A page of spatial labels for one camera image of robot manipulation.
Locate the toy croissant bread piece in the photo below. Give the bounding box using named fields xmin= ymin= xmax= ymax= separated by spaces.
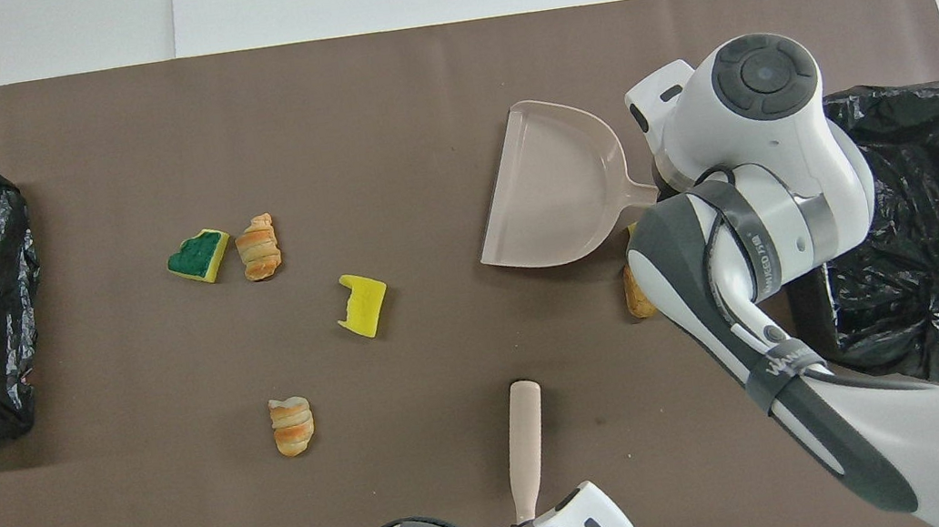
xmin=232 ymin=212 xmax=286 ymax=285
xmin=267 ymin=393 xmax=319 ymax=460

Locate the plain yellow sponge piece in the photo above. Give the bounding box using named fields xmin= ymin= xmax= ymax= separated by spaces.
xmin=331 ymin=269 xmax=395 ymax=344

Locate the brown oval bread roll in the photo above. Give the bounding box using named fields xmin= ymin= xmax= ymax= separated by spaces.
xmin=621 ymin=261 xmax=661 ymax=322

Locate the pink plastic dustpan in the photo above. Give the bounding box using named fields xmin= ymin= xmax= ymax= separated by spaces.
xmin=459 ymin=84 xmax=669 ymax=278

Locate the green topped yellow sponge chunk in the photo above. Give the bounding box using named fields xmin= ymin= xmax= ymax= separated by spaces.
xmin=163 ymin=226 xmax=237 ymax=289

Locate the brown paper table mat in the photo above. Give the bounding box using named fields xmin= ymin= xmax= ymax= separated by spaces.
xmin=0 ymin=0 xmax=939 ymax=527

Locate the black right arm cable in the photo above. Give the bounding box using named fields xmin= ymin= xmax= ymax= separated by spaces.
xmin=689 ymin=137 xmax=939 ymax=421

